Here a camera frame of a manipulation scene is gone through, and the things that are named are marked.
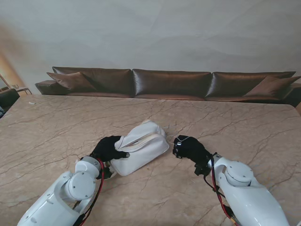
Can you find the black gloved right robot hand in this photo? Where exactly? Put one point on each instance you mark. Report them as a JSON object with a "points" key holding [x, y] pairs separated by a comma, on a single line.
{"points": [[191, 149]]}

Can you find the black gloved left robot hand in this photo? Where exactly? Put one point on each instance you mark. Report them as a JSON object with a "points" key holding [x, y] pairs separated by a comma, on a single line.
{"points": [[108, 150]]}

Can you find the white zip tie loop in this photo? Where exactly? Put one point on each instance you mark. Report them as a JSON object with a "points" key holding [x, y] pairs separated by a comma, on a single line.
{"points": [[182, 139]]}

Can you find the cream white cosmetics bag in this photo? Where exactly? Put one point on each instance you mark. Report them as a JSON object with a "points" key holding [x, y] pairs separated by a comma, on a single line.
{"points": [[141, 148]]}

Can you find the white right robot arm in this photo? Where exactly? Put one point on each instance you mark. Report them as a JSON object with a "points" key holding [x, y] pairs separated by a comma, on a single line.
{"points": [[244, 193]]}

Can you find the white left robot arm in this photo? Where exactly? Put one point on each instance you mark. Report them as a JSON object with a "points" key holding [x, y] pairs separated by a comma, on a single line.
{"points": [[63, 193]]}

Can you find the brown leather sofa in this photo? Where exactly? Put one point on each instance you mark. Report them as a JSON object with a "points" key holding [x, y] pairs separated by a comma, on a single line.
{"points": [[171, 82]]}

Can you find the brown sofa cushion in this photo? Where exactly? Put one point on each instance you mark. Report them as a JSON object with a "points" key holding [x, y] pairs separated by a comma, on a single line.
{"points": [[272, 86], [70, 81]]}

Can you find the small wooden side table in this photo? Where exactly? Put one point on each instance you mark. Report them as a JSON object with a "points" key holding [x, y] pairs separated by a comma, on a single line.
{"points": [[23, 90]]}

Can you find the dark armchair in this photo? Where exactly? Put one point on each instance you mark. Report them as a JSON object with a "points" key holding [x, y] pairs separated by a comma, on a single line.
{"points": [[8, 96]]}

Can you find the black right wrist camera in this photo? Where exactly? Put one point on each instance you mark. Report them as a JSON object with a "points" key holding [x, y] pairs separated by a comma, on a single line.
{"points": [[201, 168]]}

